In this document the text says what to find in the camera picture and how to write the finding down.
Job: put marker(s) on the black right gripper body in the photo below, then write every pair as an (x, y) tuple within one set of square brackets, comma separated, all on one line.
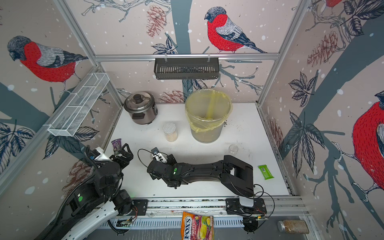
[(155, 177)]

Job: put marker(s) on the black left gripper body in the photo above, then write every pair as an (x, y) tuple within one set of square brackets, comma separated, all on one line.
[(123, 163)]

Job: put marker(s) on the clear jar with rice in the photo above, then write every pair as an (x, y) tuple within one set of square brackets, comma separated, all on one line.
[(233, 149)]

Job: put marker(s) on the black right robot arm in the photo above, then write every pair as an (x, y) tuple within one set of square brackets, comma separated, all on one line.
[(236, 175)]

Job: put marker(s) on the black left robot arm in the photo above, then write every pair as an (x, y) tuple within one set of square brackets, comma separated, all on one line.
[(98, 198)]

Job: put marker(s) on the silver rice cooker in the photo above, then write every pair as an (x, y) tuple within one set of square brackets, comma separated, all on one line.
[(142, 107)]

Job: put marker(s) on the purple M&M's candy packet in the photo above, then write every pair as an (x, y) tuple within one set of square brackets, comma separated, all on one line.
[(117, 145)]

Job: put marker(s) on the clear jar with sealed top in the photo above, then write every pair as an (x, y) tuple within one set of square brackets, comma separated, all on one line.
[(170, 131)]

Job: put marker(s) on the Fox's fruits candy bag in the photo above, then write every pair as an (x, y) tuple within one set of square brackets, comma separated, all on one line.
[(197, 227)]

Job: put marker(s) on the mesh bin with yellow bag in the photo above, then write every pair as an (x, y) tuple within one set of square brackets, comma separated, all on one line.
[(206, 111)]

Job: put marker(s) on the green snack packet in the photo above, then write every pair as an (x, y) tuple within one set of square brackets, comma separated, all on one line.
[(265, 172)]

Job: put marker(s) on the jar lying at base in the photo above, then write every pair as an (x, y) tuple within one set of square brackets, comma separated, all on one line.
[(293, 227)]

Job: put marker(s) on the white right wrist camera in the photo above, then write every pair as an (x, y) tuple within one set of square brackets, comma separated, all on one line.
[(158, 156)]

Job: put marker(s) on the white wire mesh shelf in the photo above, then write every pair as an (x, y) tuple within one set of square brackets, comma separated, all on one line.
[(81, 102)]

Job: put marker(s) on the black hanging wire basket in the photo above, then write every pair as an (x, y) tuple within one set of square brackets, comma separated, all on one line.
[(187, 68)]

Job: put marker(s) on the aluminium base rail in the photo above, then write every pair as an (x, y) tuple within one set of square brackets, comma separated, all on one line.
[(161, 213)]

